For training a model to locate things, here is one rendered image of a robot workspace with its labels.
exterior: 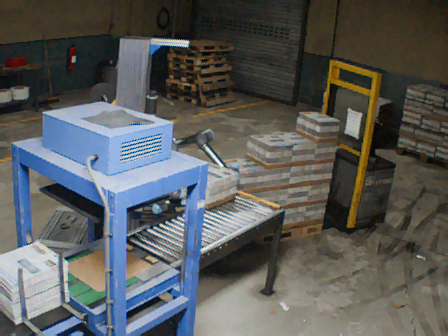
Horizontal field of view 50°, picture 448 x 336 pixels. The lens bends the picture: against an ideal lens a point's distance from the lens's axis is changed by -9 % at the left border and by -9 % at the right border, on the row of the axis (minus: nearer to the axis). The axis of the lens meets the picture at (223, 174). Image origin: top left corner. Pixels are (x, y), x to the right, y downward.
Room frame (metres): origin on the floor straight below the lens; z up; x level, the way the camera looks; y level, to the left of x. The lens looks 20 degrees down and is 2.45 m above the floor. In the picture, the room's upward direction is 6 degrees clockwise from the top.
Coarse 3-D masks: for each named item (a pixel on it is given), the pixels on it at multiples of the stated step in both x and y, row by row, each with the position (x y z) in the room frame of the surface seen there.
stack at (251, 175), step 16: (224, 160) 4.90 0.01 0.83; (240, 160) 4.94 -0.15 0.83; (240, 176) 4.58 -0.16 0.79; (256, 176) 4.68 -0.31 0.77; (272, 176) 4.78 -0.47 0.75; (288, 176) 4.90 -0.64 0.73; (304, 176) 5.00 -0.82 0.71; (256, 192) 4.71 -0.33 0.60; (272, 192) 4.79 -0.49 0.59; (288, 192) 4.91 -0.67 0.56; (304, 192) 5.02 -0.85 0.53; (288, 208) 4.93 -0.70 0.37; (304, 208) 5.04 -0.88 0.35; (256, 240) 4.73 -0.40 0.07; (272, 240) 4.86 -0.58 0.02
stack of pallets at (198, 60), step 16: (176, 48) 11.27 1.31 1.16; (192, 48) 11.30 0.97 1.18; (208, 48) 11.71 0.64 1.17; (192, 64) 11.00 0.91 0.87; (208, 64) 11.25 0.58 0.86; (224, 64) 11.81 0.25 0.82; (176, 80) 11.28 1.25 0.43; (192, 80) 11.36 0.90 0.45; (224, 80) 11.82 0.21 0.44; (176, 96) 11.51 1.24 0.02; (192, 96) 10.95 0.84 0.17
